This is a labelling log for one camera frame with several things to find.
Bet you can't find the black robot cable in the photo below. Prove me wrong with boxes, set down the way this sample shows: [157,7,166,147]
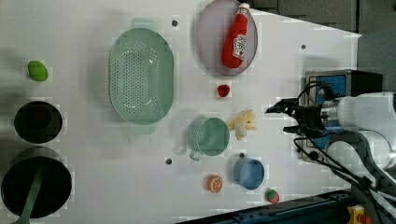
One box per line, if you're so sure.
[293,80,396,216]

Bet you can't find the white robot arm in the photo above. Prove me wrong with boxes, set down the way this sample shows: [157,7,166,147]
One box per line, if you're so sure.
[266,91,395,197]

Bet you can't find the small black cylinder holder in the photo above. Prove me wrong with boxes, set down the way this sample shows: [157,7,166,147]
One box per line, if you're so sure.
[14,101,63,144]

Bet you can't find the orange slice toy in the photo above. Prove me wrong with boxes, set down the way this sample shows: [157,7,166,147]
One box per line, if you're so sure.
[206,175,223,193]

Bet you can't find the green plastic colander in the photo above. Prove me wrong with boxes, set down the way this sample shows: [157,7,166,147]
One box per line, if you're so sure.
[108,18,175,134]

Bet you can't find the yellow plush banana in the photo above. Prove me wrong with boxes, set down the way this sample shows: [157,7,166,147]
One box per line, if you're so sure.
[227,109,257,141]

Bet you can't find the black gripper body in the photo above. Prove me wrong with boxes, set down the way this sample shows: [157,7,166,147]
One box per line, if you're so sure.
[295,104,325,138]

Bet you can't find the green plastic spatula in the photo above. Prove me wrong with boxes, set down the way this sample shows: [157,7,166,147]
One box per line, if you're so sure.
[12,161,45,224]

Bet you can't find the yellow red emergency button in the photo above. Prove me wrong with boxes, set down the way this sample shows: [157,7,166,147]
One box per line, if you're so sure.
[347,205,373,224]

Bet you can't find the red plush ketchup bottle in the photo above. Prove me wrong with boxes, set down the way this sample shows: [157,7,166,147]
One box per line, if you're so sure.
[221,3,249,68]

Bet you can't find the large black cylinder holder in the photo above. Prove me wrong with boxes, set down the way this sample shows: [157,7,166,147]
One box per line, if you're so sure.
[1,147,72,218]

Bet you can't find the blue metal frame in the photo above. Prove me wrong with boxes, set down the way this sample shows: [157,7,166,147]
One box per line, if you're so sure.
[177,190,356,224]

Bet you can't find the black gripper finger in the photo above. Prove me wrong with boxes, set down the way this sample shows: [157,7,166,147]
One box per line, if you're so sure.
[266,98,299,114]
[283,125,311,136]

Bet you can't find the green cup with handle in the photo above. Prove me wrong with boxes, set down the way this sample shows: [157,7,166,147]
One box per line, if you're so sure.
[187,117,230,161]

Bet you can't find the strawberry toy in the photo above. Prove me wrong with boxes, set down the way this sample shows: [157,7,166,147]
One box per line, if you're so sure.
[265,189,280,203]

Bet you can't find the blue cup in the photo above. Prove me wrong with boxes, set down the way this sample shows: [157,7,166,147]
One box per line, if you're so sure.
[233,158,265,190]

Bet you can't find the grey round plate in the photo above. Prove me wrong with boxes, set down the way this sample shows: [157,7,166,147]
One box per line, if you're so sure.
[195,0,258,76]

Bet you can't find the green lime toy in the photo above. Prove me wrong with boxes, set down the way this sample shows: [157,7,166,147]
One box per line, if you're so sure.
[28,61,49,81]

